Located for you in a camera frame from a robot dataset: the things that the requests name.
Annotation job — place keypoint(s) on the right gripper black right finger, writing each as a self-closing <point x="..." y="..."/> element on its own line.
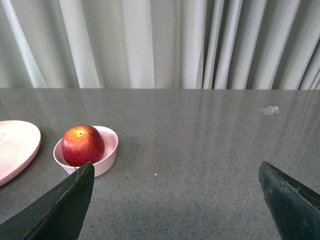
<point x="294" y="207"/>

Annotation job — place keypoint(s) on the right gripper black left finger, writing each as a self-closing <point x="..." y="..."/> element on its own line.
<point x="59" y="214"/>

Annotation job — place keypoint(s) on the red apple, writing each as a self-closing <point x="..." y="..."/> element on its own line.
<point x="81" y="144"/>

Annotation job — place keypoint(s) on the pink plate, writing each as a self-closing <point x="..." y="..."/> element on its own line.
<point x="19" y="144"/>

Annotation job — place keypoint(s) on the crumpled clear tape piece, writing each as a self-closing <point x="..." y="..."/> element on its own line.
<point x="270" y="110"/>

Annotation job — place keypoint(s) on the white curtain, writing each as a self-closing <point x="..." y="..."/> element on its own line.
<point x="160" y="44"/>

